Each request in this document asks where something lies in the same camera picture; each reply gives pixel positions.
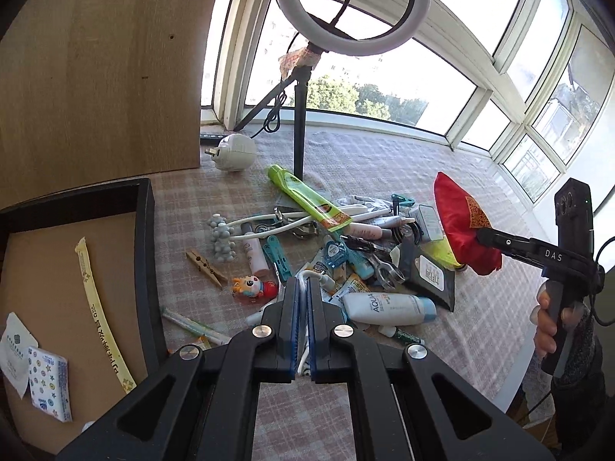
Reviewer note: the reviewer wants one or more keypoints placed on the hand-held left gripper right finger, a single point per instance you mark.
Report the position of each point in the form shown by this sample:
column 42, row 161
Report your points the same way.
column 314, row 331

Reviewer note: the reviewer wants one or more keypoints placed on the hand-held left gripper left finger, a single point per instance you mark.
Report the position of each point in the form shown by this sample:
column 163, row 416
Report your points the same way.
column 291, row 331

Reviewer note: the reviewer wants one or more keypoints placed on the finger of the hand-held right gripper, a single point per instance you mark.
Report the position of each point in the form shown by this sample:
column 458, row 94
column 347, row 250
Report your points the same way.
column 504, row 241

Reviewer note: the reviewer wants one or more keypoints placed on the red cloth bag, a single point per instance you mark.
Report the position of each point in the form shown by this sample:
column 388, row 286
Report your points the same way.
column 459, row 221

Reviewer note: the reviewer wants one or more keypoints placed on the white bottle with blue cap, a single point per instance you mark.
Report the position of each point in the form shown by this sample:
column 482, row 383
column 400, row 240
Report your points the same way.
column 384, row 308

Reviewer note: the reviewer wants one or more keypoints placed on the black wipes packet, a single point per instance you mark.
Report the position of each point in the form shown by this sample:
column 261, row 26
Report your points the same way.
column 432, row 278

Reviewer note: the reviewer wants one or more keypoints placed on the metal tongs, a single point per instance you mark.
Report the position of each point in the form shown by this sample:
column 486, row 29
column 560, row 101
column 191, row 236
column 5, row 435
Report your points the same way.
column 384, row 271

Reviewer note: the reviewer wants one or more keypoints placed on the pink bottle with grey cap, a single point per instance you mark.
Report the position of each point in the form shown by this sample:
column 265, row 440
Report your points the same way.
column 365, row 231

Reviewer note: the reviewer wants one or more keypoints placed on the white massager with grey balls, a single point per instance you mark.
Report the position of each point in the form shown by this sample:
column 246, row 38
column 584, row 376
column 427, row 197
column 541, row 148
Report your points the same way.
column 222, row 237

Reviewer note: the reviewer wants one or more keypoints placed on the green tube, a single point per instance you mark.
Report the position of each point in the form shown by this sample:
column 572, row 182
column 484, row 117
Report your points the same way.
column 300, row 194

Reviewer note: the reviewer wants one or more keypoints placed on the black tray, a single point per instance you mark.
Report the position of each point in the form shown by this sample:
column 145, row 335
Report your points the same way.
column 144, row 259

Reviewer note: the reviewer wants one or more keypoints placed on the person's right forearm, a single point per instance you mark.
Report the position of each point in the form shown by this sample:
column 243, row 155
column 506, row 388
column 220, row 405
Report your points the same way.
column 584, row 374

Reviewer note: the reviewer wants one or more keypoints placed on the desktop with checked tablecloth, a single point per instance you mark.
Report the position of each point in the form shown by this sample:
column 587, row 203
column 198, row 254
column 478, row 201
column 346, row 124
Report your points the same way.
column 480, row 350

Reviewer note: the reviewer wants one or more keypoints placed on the person's right hand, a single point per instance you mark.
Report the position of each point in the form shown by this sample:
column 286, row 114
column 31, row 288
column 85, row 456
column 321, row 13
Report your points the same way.
column 542, row 321

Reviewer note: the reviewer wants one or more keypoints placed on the pile of small sachets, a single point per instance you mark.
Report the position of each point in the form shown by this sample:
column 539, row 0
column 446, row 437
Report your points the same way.
column 336, row 278

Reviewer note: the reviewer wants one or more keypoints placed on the cartoon figurine toy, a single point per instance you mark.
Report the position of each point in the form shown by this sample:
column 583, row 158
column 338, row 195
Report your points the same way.
column 252, row 288

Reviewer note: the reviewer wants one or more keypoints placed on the teal clothespin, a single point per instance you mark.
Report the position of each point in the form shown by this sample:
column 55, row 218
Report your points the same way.
column 278, row 259
column 402, row 199

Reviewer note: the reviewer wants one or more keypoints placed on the clear plastic box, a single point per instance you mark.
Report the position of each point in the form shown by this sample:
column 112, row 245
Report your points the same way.
column 427, row 223

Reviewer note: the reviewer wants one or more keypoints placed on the teal tube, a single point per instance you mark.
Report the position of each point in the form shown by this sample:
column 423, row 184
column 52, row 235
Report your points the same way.
column 363, row 265

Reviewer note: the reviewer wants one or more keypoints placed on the small pink white bottle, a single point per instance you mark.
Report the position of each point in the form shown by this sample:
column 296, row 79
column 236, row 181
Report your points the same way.
column 257, row 257

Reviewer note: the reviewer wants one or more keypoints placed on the metal clip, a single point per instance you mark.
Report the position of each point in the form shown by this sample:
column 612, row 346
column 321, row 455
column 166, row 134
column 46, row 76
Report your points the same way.
column 305, row 234

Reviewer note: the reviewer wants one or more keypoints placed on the paper wrapped chopsticks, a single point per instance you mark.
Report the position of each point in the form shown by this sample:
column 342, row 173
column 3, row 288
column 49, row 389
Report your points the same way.
column 192, row 324

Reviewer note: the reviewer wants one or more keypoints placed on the wooden clothespin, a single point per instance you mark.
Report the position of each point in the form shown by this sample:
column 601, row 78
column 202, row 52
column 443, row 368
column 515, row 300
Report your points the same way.
column 206, row 268

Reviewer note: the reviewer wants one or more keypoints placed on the white cosmetic pen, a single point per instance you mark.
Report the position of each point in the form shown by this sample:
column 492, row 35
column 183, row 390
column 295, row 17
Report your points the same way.
column 391, row 221

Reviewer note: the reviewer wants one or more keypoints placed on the grey foil packet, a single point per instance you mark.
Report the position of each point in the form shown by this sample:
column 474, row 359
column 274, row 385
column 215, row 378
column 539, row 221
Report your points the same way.
column 293, row 199

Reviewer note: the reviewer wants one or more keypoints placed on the white round plug device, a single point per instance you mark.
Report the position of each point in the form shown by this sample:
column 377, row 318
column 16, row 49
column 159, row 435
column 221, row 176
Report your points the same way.
column 235, row 152

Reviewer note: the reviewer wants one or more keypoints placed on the long yellow sachet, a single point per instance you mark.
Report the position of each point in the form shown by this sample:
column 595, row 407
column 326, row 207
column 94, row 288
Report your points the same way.
column 98, row 312

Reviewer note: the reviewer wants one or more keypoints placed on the black flat device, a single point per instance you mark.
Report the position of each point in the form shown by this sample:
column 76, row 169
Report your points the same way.
column 211, row 137

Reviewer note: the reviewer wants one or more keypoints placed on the black tripod stand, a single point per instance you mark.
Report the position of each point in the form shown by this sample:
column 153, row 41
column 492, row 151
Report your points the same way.
column 300, row 120

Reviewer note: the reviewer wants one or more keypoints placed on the star print tissue packet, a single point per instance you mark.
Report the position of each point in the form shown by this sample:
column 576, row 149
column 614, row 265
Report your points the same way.
column 48, row 384

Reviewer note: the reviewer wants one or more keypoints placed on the white paper packet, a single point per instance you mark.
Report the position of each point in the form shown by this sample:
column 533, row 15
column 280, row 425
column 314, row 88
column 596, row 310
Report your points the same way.
column 14, row 345

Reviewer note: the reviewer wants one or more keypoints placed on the large wooden board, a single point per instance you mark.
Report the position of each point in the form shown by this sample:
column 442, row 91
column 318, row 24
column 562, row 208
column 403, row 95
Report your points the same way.
column 105, row 72

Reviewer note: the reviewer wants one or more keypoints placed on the white window frame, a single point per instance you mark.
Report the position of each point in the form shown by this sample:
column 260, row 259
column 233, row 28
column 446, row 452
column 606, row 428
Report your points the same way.
column 485, row 24

